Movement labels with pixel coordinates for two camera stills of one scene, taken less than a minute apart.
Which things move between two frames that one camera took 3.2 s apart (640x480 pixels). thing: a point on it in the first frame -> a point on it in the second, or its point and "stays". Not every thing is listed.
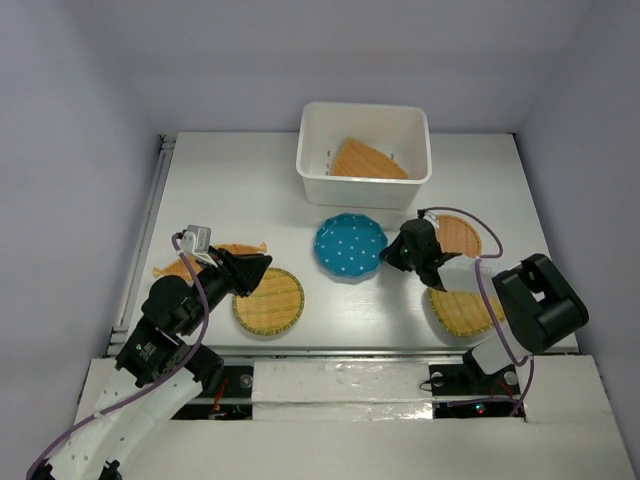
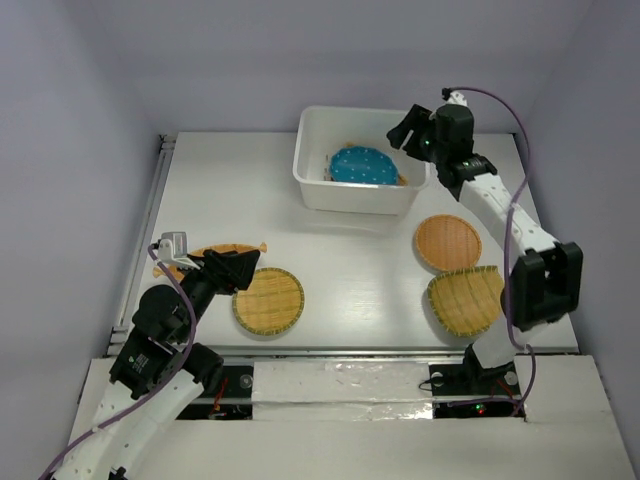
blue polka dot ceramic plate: x=348 y=245 -> x=363 y=165
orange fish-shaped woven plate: x=174 y=268 stays
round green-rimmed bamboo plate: x=275 y=306 stays
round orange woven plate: x=456 y=236 stays
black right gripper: x=391 y=253 -> x=416 y=118
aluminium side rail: x=141 y=245 stays
